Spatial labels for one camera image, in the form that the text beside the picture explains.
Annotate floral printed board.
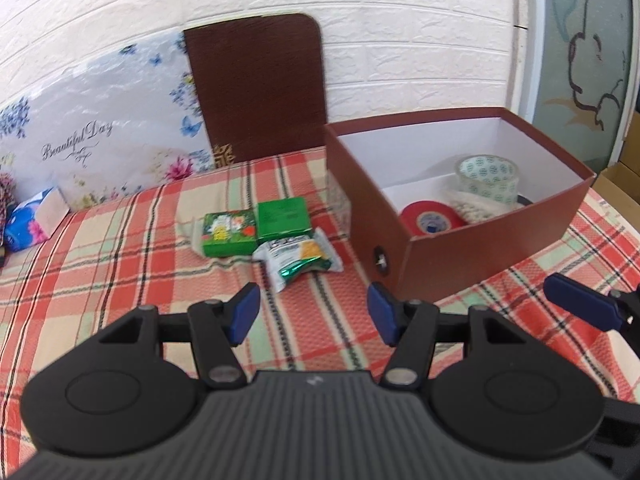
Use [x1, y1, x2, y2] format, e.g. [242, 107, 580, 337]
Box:
[0, 30, 213, 211]

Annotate clear tape roll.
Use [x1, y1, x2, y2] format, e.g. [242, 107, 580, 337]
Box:
[454, 154, 521, 206]

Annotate blue tissue pack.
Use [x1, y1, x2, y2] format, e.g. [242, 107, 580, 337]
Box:
[2, 187, 71, 253]

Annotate green box with flower print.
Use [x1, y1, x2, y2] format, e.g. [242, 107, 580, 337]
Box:
[202, 208, 258, 258]

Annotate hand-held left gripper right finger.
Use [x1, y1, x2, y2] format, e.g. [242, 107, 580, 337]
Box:
[366, 283, 533, 389]

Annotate brown cardboard box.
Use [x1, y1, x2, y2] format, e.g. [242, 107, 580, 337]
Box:
[325, 107, 598, 303]

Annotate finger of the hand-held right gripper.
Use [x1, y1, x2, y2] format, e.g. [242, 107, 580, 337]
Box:
[544, 273, 640, 348]
[587, 399, 640, 480]

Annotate plaid blanket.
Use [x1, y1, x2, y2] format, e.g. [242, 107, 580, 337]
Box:
[0, 147, 640, 461]

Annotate cardboard carton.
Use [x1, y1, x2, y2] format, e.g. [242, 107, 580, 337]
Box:
[597, 110, 640, 221]

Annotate brown box lid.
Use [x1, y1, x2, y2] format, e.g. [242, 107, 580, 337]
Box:
[182, 12, 328, 168]

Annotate glass door with cartoon drawing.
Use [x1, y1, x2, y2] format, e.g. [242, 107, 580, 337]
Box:
[532, 0, 640, 171]

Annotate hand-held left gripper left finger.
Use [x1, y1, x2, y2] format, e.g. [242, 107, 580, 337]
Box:
[95, 283, 261, 387]

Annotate green and white snack packet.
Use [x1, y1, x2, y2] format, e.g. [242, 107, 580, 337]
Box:
[252, 227, 343, 293]

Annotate white door frame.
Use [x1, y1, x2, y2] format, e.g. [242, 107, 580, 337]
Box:
[510, 0, 546, 116]

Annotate plain green box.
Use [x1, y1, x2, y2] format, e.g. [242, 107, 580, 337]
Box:
[256, 197, 312, 243]

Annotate red tape roll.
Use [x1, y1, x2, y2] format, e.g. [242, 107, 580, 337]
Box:
[400, 200, 468, 236]

